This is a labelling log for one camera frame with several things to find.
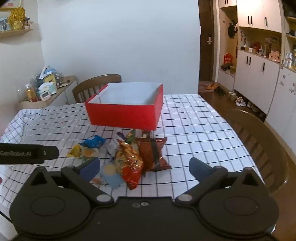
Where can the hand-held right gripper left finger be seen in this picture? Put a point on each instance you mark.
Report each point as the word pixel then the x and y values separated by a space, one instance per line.
pixel 90 168

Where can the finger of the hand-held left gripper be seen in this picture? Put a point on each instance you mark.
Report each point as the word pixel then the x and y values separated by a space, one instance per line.
pixel 51 152

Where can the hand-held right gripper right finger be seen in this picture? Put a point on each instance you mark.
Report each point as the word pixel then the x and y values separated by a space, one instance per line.
pixel 198 168

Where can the pale cream snack packet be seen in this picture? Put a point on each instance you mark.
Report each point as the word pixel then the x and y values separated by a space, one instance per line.
pixel 89 153

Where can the light blue snack packet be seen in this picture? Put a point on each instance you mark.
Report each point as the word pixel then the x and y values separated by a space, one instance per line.
pixel 111 175

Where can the yellow snack packet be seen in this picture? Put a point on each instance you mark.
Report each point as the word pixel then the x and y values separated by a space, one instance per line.
pixel 75 151

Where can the white blue milk packet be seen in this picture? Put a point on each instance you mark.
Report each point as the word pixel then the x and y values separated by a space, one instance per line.
pixel 113 146

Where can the orange red snack packet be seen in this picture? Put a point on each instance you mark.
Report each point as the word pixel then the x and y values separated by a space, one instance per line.
pixel 130 165

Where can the purple snack packet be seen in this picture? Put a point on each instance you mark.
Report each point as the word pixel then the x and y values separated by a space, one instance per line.
pixel 120 135

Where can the dark red snack packet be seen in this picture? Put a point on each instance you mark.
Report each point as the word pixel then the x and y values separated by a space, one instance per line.
pixel 153 153

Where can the green snack packet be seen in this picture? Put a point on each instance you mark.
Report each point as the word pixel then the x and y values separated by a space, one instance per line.
pixel 130 136

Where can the red cardboard box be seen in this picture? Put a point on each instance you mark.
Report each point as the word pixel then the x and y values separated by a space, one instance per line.
pixel 122 111

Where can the black white checked tablecloth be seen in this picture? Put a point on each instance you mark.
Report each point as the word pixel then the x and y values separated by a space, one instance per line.
pixel 196 120

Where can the white kitchen timer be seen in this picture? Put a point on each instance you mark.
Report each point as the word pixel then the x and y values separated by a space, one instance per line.
pixel 45 95

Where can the low wooden side cabinet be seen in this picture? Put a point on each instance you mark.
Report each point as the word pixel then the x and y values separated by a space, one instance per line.
pixel 60 93

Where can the orange bottle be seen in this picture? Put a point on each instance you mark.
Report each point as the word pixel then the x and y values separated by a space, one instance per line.
pixel 29 92

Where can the white tissue pack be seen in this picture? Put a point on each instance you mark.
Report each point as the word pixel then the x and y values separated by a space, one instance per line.
pixel 48 88

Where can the wooden chair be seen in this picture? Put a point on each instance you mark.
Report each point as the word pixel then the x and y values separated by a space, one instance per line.
pixel 92 87
pixel 259 143

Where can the white sneakers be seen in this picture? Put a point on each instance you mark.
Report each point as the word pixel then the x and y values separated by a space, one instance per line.
pixel 240 102

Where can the orange slippers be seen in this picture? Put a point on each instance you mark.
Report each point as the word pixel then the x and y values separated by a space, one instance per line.
pixel 212 87

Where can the red ornament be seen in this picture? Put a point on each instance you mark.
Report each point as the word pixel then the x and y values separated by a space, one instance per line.
pixel 228 59

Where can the tall white cabinet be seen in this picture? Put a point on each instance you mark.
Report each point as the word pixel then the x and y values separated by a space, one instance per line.
pixel 261 69

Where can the dark brown door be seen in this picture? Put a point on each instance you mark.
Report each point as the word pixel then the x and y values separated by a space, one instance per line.
pixel 205 51

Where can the yellow flower ornament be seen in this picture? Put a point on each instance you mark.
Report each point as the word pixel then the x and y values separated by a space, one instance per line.
pixel 16 18

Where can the wooden wall shelf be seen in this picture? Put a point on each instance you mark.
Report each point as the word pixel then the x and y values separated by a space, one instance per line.
pixel 16 33

